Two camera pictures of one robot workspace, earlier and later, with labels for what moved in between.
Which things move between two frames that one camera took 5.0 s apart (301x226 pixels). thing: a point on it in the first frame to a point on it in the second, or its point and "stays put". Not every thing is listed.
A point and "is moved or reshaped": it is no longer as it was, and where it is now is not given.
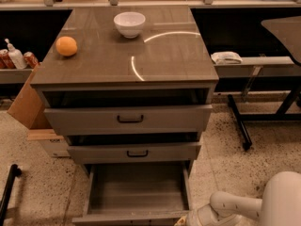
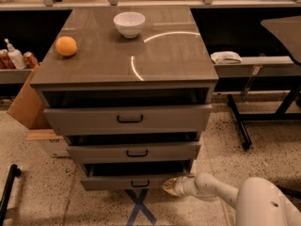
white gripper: [195, 219] to [181, 185]
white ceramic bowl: [129, 24] stays put
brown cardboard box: [28, 107] stays put
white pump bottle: [16, 56] stays put
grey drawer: [130, 120] stays put
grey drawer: [135, 194] is moved or reshaped
